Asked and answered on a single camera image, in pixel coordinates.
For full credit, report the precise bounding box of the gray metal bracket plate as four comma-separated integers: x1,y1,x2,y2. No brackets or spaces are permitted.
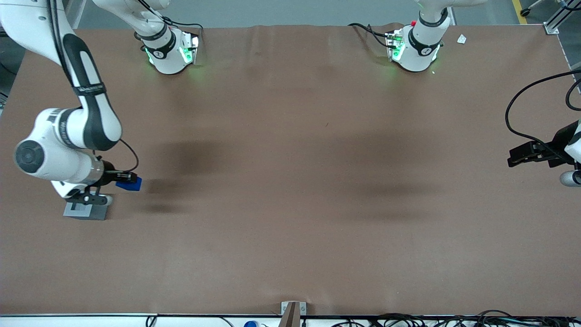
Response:
281,301,307,316

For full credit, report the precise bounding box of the black base cable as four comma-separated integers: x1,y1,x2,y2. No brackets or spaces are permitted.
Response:
134,0,203,42
348,23,396,49

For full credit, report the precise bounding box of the aluminium frame profile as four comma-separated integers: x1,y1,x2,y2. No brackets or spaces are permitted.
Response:
544,0,581,35

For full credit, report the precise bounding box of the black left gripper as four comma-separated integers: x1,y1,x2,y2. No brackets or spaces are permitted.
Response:
507,120,581,168

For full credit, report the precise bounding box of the brown table mat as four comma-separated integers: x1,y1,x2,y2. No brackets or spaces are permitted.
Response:
0,23,581,317

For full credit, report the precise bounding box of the black caster wheel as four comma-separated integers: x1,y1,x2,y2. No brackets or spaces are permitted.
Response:
520,0,546,18

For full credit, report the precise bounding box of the brown camera post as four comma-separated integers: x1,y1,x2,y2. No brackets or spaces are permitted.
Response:
279,302,300,327

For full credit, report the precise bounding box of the black looped cable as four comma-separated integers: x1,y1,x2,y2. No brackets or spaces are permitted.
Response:
565,78,581,112

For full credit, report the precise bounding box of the gray square base block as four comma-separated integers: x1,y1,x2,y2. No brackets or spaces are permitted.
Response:
63,200,110,221

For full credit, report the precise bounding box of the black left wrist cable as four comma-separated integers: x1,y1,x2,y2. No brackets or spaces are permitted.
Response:
505,69,581,157

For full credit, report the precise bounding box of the black left base cable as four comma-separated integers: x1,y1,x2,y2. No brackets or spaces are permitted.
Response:
348,23,396,49

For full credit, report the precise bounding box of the black right base cable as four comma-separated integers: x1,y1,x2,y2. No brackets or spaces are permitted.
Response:
134,0,203,42

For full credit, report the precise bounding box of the tangled black cable bundle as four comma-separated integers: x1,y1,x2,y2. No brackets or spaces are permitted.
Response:
330,310,581,327

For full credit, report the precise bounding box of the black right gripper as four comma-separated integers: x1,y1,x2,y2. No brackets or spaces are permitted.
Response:
92,159,139,188

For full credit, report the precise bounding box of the blue plastic part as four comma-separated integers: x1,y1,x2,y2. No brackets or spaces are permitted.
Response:
115,176,143,192

